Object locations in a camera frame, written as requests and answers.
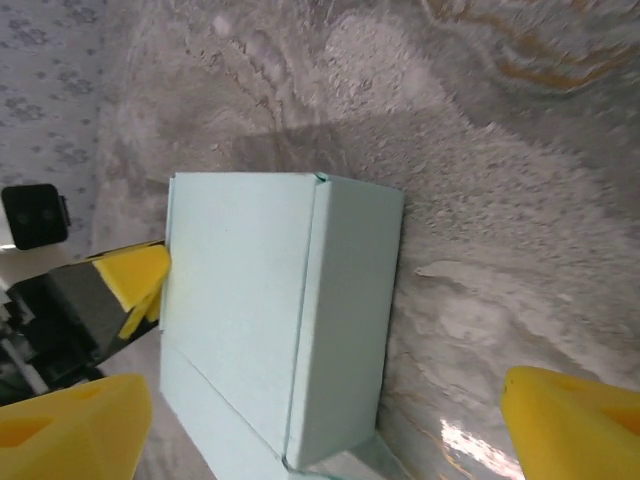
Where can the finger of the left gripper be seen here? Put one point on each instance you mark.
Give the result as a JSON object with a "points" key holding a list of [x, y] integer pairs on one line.
{"points": [[137, 320], [130, 272]]}

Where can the blue paper box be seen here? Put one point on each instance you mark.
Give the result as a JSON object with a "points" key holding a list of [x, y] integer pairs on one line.
{"points": [[240, 275]]}

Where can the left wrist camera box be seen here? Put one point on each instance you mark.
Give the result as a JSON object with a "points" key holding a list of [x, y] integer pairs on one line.
{"points": [[37, 215]]}

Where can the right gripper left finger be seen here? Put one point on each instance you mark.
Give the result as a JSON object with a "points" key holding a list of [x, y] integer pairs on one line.
{"points": [[70, 430]]}

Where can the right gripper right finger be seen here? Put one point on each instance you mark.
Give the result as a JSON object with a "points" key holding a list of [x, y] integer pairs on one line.
{"points": [[575, 430]]}

